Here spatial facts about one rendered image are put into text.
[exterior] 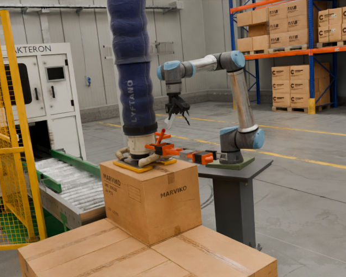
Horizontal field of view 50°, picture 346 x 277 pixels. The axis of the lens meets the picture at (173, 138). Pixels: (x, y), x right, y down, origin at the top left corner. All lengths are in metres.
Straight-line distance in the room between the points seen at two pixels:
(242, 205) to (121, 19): 1.61
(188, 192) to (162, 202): 0.19
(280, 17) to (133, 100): 8.50
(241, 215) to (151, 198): 0.97
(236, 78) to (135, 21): 0.81
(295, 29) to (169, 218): 8.41
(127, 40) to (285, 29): 8.36
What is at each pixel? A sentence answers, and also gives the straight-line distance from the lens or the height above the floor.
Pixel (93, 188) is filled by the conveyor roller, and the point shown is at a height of 0.53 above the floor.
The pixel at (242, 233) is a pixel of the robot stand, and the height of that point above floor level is 0.24.
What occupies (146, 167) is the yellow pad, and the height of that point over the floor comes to 0.97.
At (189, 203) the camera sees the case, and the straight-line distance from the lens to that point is 2.34.
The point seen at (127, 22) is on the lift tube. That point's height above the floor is 1.83.
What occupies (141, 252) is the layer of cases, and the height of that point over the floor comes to 0.54.
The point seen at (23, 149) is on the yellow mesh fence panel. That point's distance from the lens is 3.32.
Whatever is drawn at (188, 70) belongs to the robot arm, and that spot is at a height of 1.53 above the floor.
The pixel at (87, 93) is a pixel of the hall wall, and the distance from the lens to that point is 12.17.
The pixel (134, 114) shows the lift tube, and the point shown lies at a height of 1.29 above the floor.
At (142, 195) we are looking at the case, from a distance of 2.15.
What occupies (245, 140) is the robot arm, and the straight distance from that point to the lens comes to 2.76.
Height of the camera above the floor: 1.57
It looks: 11 degrees down
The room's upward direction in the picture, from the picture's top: 5 degrees counter-clockwise
